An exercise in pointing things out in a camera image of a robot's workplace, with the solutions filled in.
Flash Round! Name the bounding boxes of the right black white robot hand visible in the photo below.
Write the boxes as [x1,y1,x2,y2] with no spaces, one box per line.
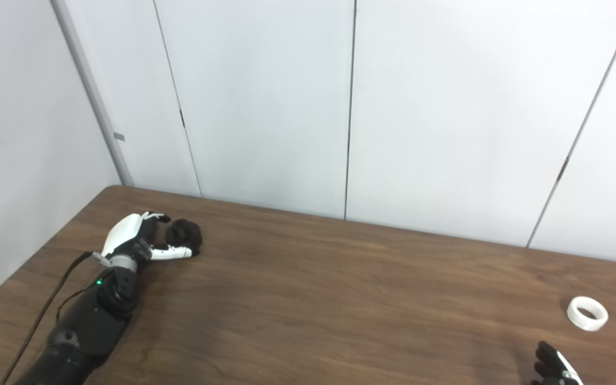
[531,341,584,385]

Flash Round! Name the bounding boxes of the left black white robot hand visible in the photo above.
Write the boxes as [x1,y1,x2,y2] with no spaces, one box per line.
[101,211,202,263]

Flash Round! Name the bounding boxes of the white plastic ring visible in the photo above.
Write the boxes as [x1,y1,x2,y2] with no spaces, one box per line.
[566,296,610,332]

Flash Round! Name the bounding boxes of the round black plastic part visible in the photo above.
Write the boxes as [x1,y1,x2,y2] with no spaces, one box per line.
[165,218,203,255]

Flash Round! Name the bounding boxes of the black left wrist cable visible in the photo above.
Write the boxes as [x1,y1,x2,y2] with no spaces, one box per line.
[1,250,112,385]

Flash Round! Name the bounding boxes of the grey wall corner trim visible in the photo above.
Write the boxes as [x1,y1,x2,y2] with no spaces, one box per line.
[50,0,135,188]

